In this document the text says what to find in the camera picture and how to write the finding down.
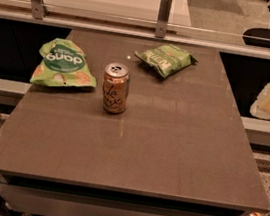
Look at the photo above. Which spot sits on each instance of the green jalapeno kettle chip bag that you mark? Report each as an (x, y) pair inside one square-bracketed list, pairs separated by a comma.
[(167, 59)]

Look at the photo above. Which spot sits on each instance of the light green Dang snack bag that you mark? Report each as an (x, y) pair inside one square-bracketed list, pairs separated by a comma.
[(63, 64)]

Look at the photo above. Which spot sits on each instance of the black office chair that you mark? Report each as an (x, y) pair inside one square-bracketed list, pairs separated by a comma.
[(257, 36)]

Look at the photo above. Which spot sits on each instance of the brown table with drawers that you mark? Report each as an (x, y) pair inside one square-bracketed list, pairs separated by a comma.
[(179, 149)]

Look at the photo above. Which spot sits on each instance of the orange LaCroix can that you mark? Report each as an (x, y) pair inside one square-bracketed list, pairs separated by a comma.
[(115, 87)]

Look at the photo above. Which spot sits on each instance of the middle metal railing bracket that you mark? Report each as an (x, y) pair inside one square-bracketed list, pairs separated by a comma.
[(163, 16)]

